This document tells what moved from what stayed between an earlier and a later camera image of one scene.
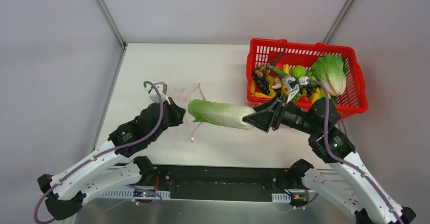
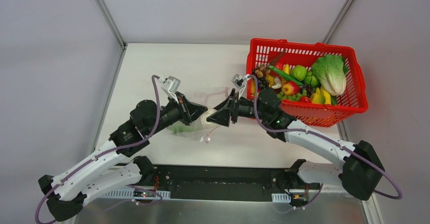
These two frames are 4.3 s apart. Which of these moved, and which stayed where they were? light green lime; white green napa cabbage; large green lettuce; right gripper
Moved: white green napa cabbage; right gripper
Stayed: light green lime; large green lettuce
